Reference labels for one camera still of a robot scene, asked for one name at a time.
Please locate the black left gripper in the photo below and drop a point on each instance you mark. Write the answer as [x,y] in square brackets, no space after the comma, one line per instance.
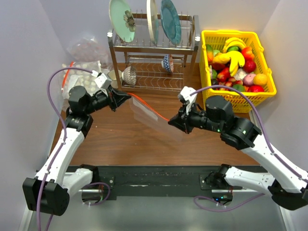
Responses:
[115,98]

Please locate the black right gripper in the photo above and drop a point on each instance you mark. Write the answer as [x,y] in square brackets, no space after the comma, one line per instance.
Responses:
[183,121]

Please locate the clear orange zip bag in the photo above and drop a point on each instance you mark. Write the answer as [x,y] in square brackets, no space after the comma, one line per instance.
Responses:
[145,114]

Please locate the yellow banana bunch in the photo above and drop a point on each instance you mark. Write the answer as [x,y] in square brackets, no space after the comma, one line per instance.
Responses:
[237,42]
[235,58]

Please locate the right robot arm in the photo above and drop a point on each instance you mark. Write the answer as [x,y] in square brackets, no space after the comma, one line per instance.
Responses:
[279,182]

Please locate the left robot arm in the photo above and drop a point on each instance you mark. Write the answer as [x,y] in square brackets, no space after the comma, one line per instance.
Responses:
[49,191]

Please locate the bag of white round pieces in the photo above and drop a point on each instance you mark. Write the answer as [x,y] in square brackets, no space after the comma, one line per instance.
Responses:
[74,77]

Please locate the bag of red pieces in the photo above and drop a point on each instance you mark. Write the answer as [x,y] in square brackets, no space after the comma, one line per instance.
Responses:
[86,48]

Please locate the grey patterned bowl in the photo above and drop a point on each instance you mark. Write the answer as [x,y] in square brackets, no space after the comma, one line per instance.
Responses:
[129,75]

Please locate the cream enamel mug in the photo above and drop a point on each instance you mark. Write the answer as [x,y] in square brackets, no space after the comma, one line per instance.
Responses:
[112,76]

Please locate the metal dish rack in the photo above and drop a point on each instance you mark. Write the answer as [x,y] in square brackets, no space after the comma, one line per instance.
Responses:
[146,57]

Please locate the blue patterned bowl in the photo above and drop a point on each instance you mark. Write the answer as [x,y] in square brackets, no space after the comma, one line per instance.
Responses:
[167,63]

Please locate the green lime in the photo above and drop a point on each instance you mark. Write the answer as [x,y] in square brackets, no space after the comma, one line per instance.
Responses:
[239,87]

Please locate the red tomato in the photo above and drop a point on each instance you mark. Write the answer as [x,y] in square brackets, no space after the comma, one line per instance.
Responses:
[255,89]

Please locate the mint green flower plate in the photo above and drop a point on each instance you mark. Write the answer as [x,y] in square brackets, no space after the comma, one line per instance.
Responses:
[122,20]

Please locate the cream plate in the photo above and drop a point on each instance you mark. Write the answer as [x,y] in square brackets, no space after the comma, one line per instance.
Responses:
[152,20]

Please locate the yellow plastic basket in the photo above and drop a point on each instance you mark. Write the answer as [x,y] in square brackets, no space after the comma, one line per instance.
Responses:
[217,38]

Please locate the red apple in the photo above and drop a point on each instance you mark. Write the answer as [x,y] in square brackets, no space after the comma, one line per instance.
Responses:
[250,66]

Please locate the teal plate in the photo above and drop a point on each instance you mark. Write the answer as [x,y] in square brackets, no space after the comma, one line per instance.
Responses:
[170,22]

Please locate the orange fruit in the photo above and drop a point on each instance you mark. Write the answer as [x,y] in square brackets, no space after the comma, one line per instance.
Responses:
[260,79]

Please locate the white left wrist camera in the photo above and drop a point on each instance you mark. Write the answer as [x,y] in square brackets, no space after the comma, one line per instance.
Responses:
[102,82]

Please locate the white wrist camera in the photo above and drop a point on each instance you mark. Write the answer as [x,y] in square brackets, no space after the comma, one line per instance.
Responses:
[102,82]
[187,95]

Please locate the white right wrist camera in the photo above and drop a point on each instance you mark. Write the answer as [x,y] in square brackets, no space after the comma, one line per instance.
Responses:
[187,95]

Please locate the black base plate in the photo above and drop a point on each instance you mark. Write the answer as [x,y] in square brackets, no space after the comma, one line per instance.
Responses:
[158,181]

